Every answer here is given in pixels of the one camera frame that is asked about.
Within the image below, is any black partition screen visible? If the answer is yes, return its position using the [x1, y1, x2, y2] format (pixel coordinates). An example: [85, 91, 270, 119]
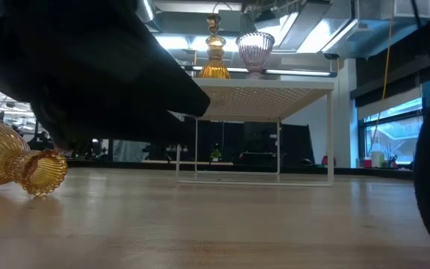
[149, 115, 315, 165]

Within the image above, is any round silver ventilation duct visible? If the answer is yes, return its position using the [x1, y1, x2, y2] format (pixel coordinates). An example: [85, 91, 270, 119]
[136, 0, 157, 23]

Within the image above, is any long linear light fixture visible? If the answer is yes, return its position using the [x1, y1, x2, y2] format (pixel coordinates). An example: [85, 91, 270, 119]
[183, 63, 337, 78]

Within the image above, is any grey ceiling box unit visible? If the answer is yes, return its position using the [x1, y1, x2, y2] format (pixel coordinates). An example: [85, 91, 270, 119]
[220, 10, 243, 33]

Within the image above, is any pink ribbed goblet candleholder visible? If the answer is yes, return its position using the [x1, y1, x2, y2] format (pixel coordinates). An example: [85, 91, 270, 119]
[235, 31, 275, 80]

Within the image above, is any white ceiling vent unit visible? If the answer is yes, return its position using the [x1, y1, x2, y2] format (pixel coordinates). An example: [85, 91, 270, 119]
[393, 0, 430, 19]

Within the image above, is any white plastic jug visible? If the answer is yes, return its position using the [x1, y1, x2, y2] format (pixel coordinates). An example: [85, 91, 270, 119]
[371, 150, 386, 168]

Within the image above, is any black aluminium table frame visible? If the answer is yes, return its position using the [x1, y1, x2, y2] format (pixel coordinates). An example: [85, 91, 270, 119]
[67, 158, 417, 181]

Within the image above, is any white perforated metal shelf rack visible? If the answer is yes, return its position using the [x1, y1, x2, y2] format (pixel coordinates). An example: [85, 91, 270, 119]
[175, 77, 335, 188]

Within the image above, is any large glass window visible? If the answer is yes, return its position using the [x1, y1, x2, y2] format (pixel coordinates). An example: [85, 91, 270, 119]
[357, 70, 430, 168]

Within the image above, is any yellow hanging cable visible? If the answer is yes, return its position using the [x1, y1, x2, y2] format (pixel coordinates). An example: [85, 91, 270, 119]
[367, 16, 394, 156]

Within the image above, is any amber bell-shaped glass candleholder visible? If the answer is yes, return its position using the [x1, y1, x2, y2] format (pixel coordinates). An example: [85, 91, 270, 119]
[199, 34, 231, 80]

